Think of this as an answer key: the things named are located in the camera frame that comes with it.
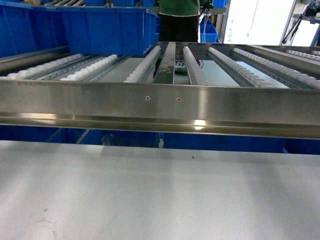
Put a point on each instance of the large blue bin on shelf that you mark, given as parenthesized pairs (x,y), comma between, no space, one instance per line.
(85,30)

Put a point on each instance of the stainless steel roller shelf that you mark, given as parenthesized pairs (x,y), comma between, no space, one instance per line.
(201,88)

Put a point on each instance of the person in green shirt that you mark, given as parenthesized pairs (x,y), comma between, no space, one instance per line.
(179,20)

